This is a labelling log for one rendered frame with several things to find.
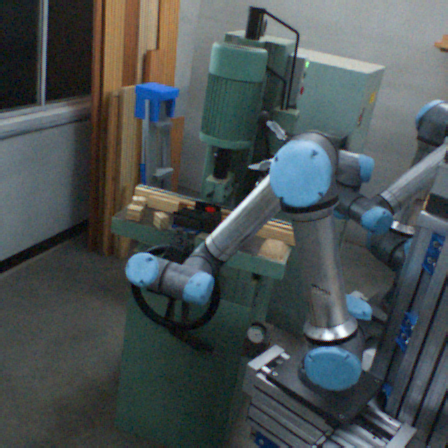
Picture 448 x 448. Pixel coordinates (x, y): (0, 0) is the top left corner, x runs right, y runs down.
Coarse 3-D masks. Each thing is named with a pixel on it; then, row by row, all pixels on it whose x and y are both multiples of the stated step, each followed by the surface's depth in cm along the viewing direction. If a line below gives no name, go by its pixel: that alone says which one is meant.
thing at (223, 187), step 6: (228, 174) 194; (234, 174) 196; (210, 180) 186; (216, 180) 187; (222, 180) 188; (228, 180) 189; (234, 180) 197; (204, 186) 187; (210, 186) 186; (216, 186) 186; (222, 186) 185; (228, 186) 191; (204, 192) 188; (216, 192) 186; (222, 192) 186; (228, 192) 193; (204, 198) 188; (210, 198) 188; (216, 198) 187; (222, 198) 187
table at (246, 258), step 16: (144, 208) 198; (112, 224) 188; (128, 224) 187; (144, 224) 186; (144, 240) 187; (160, 240) 185; (256, 240) 189; (160, 256) 176; (240, 256) 179; (256, 256) 178; (288, 256) 182; (256, 272) 180; (272, 272) 178
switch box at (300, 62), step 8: (296, 56) 195; (304, 56) 198; (288, 64) 197; (296, 64) 196; (304, 64) 196; (288, 72) 198; (296, 72) 197; (288, 80) 199; (296, 80) 198; (288, 88) 200; (296, 88) 199; (296, 96) 200
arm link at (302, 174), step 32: (288, 160) 104; (320, 160) 102; (288, 192) 105; (320, 192) 103; (320, 224) 109; (320, 256) 110; (320, 288) 112; (320, 320) 115; (352, 320) 118; (320, 352) 114; (352, 352) 115; (320, 384) 118; (352, 384) 116
